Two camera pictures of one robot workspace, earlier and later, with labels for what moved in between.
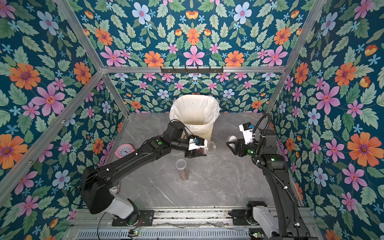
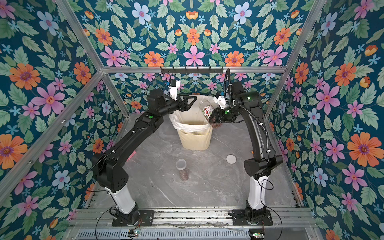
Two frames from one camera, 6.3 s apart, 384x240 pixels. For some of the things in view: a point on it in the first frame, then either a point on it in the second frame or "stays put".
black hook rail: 192,70 stays put
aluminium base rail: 205,224 stays put
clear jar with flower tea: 209,149 to 206,108
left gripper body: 188,154 to 182,108
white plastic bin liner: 195,110 stays put
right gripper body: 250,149 to 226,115
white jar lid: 232,138 to 231,159
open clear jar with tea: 184,173 stays put
